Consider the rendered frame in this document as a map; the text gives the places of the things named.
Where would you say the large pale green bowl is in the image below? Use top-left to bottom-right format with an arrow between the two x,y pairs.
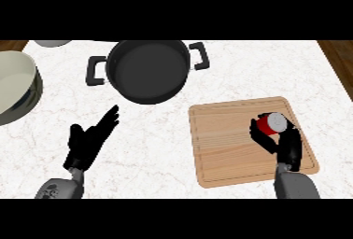
0,50 -> 45,127

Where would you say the black pot with handles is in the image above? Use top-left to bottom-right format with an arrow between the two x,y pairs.
85,40 -> 212,105

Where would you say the wooden cutting board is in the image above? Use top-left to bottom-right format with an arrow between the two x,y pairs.
188,95 -> 322,190

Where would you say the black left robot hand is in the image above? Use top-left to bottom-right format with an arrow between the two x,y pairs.
62,104 -> 122,172

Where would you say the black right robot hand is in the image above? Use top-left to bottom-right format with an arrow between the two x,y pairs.
249,112 -> 303,173

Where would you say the red can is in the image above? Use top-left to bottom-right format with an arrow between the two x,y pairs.
256,112 -> 290,136

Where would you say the grey round dish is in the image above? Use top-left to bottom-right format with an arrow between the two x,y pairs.
33,40 -> 73,49

